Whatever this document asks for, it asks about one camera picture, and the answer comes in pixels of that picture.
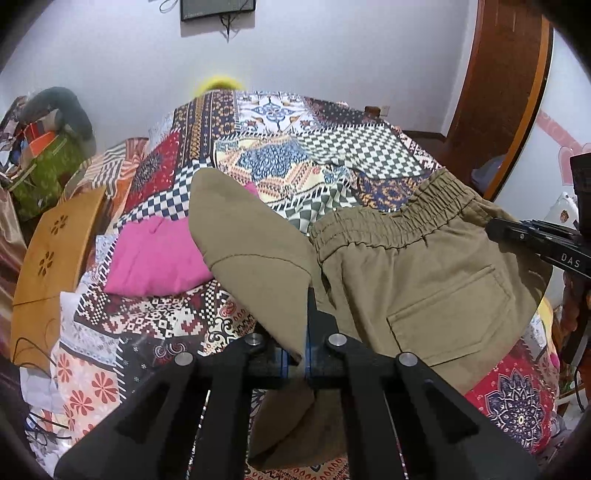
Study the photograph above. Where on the white bag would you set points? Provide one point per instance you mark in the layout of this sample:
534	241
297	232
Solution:
561	210

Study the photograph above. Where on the wooden bed post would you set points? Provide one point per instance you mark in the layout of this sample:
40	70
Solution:
371	112

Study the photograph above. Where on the patchwork printed bed sheet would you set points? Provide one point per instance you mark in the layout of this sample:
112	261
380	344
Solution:
175	318

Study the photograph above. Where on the pink pants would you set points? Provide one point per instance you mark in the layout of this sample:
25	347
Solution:
152	258

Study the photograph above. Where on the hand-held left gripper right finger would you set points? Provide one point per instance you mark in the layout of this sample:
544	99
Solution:
308	323

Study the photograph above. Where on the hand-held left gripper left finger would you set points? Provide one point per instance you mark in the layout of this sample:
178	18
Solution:
282	361

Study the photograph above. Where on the yellow round object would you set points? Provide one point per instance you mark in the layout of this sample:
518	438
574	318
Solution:
219	85

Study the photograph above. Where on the pink wall decoration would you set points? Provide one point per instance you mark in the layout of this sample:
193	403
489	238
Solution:
561	138

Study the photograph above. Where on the person's right hand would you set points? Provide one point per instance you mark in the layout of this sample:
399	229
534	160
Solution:
575	304

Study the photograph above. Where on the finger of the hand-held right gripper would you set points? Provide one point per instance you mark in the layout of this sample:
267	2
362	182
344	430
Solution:
512	233

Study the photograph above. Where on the brown wooden door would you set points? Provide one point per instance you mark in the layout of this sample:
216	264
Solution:
503	92

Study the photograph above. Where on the wooden board with flower cutouts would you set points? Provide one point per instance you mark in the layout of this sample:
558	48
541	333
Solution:
51	267

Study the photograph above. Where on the grey plush object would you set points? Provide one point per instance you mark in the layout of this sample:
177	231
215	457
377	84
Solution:
69	108

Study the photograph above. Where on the brown shiny cloth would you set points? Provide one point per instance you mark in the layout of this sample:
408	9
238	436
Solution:
11	244

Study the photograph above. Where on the green patterned bag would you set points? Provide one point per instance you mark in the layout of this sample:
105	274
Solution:
46	175

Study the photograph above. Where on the purple cloth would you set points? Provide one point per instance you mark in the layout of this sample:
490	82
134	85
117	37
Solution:
487	173

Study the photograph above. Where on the wall mounted black screen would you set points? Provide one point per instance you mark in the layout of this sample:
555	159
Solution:
217	9

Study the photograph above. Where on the olive pants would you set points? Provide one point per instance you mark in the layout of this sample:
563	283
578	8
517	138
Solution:
415	286

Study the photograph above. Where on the wall socket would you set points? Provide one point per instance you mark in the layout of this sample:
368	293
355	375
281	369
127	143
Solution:
385	110

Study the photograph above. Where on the orange box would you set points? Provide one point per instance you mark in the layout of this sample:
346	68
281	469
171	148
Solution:
39	137

